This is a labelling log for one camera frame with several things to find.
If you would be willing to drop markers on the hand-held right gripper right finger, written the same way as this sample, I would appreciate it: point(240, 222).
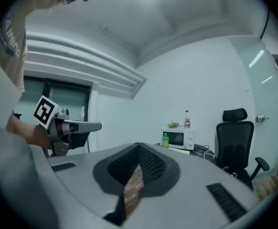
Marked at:
point(160, 173)

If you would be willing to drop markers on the person's left forearm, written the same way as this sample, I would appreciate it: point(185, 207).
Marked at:
point(28, 133)

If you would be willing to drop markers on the black marble-pattern table top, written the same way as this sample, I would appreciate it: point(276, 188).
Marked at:
point(201, 153)

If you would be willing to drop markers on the black framed window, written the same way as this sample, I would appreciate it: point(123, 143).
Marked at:
point(67, 96)

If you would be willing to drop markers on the clear bottle with red cap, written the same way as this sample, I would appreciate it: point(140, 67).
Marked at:
point(187, 119)

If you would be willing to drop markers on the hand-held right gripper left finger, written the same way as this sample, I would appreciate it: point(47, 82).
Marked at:
point(110, 173)

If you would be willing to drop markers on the white microwave oven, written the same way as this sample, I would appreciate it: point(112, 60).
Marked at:
point(178, 138)

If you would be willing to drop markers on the beige printed T-shirt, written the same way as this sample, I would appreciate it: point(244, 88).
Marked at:
point(12, 56)

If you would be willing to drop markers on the green drink bottle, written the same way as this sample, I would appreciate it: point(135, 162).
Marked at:
point(165, 140)

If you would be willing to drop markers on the small green plant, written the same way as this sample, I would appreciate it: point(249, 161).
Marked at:
point(174, 125)

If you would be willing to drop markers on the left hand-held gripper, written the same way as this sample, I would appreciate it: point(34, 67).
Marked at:
point(44, 111)

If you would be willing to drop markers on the black office chair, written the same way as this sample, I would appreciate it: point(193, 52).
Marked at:
point(234, 137)

